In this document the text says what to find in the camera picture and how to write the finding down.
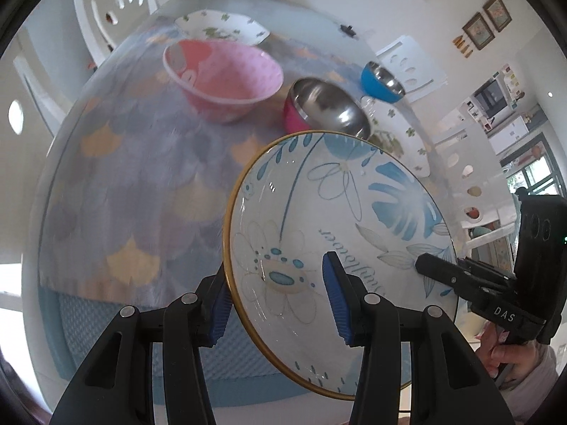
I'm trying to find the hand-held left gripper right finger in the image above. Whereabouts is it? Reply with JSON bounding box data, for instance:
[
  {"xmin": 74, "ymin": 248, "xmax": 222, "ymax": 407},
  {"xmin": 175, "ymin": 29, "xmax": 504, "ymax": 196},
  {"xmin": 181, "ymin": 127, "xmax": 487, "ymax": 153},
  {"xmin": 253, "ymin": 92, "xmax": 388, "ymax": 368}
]
[{"xmin": 322, "ymin": 251, "xmax": 517, "ymax": 425}]

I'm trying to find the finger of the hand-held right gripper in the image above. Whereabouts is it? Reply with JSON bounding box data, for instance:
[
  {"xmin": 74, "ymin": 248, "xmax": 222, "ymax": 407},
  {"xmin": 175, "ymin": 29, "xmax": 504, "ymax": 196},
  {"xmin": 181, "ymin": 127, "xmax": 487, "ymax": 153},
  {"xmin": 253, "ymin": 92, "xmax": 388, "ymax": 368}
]
[{"xmin": 415, "ymin": 252, "xmax": 518, "ymax": 307}]

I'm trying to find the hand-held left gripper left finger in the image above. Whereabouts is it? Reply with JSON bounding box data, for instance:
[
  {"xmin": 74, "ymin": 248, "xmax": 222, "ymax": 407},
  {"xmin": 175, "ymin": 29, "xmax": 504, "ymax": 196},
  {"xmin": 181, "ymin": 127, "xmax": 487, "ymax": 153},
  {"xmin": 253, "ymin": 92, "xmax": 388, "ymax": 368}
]
[{"xmin": 50, "ymin": 270, "xmax": 233, "ymax": 425}]

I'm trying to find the blue floral gold-rimmed plate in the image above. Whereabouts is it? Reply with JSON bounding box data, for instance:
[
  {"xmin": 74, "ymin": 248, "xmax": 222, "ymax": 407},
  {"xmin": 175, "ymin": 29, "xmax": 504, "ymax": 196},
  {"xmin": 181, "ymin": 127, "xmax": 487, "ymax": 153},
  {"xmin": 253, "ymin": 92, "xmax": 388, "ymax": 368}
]
[{"xmin": 223, "ymin": 130, "xmax": 461, "ymax": 399}]

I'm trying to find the red steel bowl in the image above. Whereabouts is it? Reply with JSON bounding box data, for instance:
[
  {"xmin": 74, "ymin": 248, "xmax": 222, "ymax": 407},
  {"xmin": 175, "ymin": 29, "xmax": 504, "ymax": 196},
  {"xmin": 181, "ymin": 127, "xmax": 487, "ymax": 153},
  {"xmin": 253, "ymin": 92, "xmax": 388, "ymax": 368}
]
[{"xmin": 283, "ymin": 77, "xmax": 372, "ymax": 140}]

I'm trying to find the person's right hand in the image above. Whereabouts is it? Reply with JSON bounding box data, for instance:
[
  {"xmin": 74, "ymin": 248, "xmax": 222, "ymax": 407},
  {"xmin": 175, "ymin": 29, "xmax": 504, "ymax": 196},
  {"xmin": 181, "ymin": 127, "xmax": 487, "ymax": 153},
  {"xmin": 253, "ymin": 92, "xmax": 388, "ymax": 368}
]
[{"xmin": 477, "ymin": 324, "xmax": 539, "ymax": 382}]

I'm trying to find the white cutout-back chair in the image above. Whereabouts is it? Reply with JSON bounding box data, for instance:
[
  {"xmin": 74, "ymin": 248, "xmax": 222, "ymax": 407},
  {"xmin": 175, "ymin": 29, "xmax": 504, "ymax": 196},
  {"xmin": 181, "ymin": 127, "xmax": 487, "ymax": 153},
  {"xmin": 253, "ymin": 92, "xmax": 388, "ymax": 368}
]
[
  {"xmin": 432, "ymin": 127, "xmax": 503, "ymax": 242},
  {"xmin": 73, "ymin": 0, "xmax": 158, "ymax": 68},
  {"xmin": 376, "ymin": 35, "xmax": 447, "ymax": 103},
  {"xmin": 12, "ymin": 53, "xmax": 74, "ymax": 138}
]

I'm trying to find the white kitchen appliance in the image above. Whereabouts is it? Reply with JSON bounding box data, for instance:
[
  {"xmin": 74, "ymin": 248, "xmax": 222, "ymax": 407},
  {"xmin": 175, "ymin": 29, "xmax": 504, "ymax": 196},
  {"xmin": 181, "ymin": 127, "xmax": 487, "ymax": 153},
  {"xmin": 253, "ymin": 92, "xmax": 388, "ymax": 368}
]
[{"xmin": 487, "ymin": 115, "xmax": 530, "ymax": 154}]

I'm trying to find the light blue textured mat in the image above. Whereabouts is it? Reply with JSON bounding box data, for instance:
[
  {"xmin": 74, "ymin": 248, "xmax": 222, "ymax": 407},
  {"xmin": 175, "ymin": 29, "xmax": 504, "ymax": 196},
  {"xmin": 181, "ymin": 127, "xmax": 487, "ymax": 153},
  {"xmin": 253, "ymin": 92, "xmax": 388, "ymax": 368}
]
[{"xmin": 38, "ymin": 283, "xmax": 399, "ymax": 408}]

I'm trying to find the white clover-print plate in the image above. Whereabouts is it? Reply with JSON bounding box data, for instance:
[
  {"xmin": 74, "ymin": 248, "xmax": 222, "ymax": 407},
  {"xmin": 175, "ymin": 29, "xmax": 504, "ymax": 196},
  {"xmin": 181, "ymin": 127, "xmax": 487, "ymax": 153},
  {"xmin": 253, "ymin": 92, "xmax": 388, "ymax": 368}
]
[
  {"xmin": 360, "ymin": 95, "xmax": 432, "ymax": 178},
  {"xmin": 175, "ymin": 10, "xmax": 271, "ymax": 46}
]

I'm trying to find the grey fan-pattern tablecloth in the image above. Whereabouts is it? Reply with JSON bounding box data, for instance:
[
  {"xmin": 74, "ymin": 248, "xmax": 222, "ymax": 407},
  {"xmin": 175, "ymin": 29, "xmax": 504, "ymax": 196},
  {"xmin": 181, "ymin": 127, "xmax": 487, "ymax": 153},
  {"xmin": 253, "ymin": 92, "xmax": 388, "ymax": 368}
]
[{"xmin": 38, "ymin": 24, "xmax": 444, "ymax": 313}]

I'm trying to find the microwave oven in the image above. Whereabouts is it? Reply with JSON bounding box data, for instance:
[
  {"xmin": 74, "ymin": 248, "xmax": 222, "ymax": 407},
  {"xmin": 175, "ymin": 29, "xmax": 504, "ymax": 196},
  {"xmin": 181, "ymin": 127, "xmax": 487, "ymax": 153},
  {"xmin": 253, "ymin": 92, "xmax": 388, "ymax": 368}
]
[{"xmin": 472, "ymin": 77, "xmax": 510, "ymax": 118}]

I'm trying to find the blue steel bowl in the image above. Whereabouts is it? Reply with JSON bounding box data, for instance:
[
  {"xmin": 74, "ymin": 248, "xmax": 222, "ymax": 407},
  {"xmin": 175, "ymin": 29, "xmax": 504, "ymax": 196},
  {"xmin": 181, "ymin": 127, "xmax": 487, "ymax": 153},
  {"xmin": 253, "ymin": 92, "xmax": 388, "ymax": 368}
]
[{"xmin": 360, "ymin": 61, "xmax": 406, "ymax": 103}]

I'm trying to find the pink plastic bowl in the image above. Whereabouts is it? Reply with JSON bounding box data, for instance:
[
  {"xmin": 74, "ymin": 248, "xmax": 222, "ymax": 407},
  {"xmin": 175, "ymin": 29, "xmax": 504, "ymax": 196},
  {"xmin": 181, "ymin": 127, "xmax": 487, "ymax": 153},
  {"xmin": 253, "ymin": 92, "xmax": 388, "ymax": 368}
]
[{"xmin": 162, "ymin": 38, "xmax": 284, "ymax": 124}]

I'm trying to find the small framed wall picture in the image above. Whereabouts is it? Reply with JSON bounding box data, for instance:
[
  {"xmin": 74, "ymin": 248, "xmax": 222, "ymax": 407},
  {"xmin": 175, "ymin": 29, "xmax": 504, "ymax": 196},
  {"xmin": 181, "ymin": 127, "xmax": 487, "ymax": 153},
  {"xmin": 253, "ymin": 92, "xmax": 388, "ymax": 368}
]
[
  {"xmin": 483, "ymin": 0, "xmax": 513, "ymax": 33},
  {"xmin": 463, "ymin": 12, "xmax": 495, "ymax": 50}
]

